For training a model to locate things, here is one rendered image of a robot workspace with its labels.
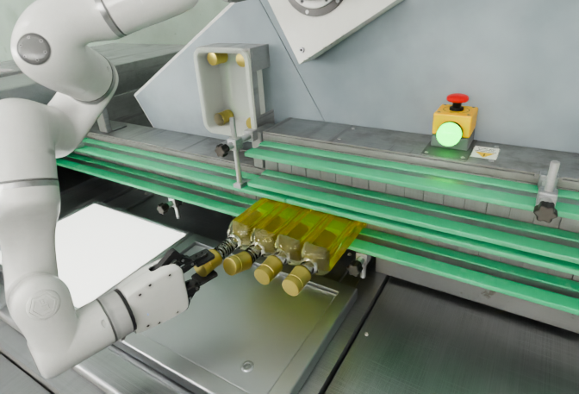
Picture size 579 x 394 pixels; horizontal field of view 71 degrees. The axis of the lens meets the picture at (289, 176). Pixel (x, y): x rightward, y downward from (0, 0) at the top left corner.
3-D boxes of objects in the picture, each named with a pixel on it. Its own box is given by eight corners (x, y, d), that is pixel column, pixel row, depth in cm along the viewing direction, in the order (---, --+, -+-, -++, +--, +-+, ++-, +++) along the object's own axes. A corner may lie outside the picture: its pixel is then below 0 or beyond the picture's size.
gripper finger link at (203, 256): (183, 275, 71) (215, 258, 75) (181, 260, 69) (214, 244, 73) (175, 267, 73) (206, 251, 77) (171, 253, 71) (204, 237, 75)
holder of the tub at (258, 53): (228, 139, 120) (210, 148, 114) (215, 42, 108) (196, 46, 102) (277, 147, 111) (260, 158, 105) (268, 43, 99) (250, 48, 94)
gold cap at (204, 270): (209, 260, 80) (194, 273, 76) (207, 246, 78) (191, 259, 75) (223, 266, 78) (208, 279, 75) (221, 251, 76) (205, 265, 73)
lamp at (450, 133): (437, 141, 80) (433, 146, 77) (439, 119, 78) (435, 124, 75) (461, 144, 77) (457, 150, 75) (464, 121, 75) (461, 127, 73)
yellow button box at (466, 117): (438, 134, 86) (430, 146, 81) (442, 100, 83) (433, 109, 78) (474, 139, 83) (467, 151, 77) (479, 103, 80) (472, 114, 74)
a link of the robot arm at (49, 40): (125, 2, 67) (46, 33, 68) (77, -47, 53) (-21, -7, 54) (152, 78, 66) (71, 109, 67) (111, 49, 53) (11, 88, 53)
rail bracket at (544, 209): (532, 182, 69) (526, 219, 58) (541, 141, 65) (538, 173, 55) (560, 186, 67) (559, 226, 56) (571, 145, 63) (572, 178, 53)
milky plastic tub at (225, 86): (224, 122, 117) (204, 132, 111) (214, 42, 108) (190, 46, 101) (274, 129, 109) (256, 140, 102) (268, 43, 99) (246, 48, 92)
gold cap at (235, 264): (238, 266, 78) (221, 273, 74) (239, 248, 77) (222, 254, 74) (252, 271, 76) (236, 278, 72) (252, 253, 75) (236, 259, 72)
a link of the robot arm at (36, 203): (63, 177, 59) (79, 321, 58) (50, 185, 69) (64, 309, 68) (-10, 182, 54) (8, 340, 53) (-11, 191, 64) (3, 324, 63)
